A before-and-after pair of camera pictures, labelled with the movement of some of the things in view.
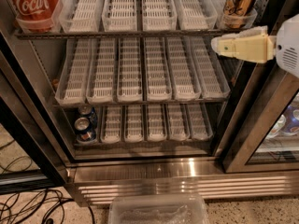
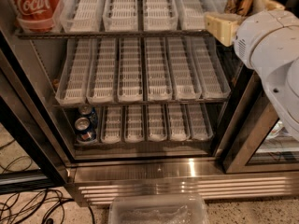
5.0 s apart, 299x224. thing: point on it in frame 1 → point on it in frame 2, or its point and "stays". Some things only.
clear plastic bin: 158,209 stays
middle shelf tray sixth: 212,79 stays
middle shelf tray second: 102,71 stays
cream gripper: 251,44 → 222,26
